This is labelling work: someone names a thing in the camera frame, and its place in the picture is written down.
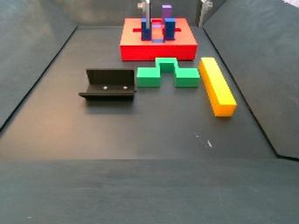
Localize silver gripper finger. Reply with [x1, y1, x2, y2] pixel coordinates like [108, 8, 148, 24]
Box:
[138, 0, 151, 29]
[198, 0, 212, 26]

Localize black angle bracket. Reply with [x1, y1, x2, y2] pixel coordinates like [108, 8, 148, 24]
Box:
[79, 68, 136, 100]

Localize dark blue U block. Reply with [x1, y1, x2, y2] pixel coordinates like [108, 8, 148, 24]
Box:
[142, 17, 175, 43]

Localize green stepped block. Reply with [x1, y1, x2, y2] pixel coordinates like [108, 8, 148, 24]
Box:
[136, 58, 200, 88]

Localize purple U block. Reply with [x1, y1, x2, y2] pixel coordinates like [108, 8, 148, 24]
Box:
[142, 4, 174, 30]

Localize red board base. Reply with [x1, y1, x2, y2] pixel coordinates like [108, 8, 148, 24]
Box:
[119, 17, 198, 61]

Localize long yellow block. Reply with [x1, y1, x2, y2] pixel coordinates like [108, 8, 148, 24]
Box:
[199, 57, 238, 117]

